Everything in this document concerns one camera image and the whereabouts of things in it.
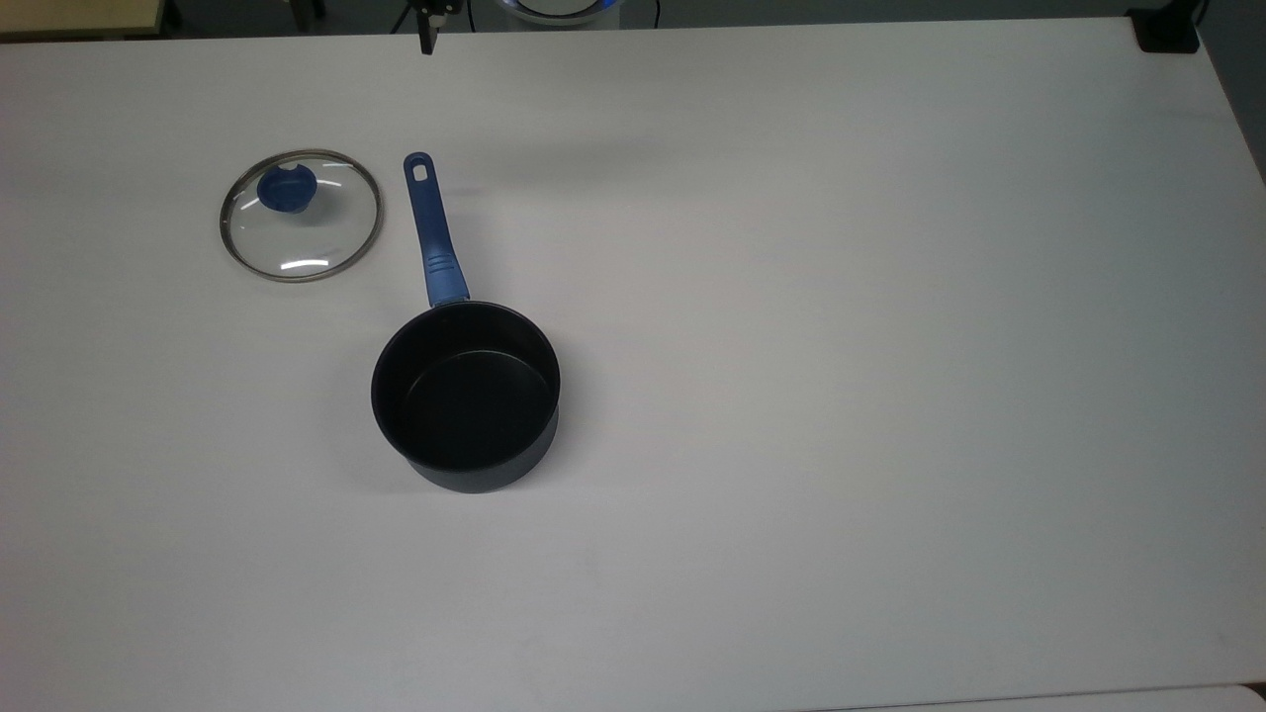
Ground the glass lid with blue knob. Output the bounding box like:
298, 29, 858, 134
219, 148, 383, 284

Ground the yellow wooden table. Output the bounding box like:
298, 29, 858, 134
0, 0, 165, 41

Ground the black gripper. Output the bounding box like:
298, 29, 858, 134
413, 0, 466, 55

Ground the dark saucepan with blue handle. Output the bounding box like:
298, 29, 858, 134
370, 151, 563, 494

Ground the black clamp block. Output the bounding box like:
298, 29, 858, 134
1130, 5, 1204, 55

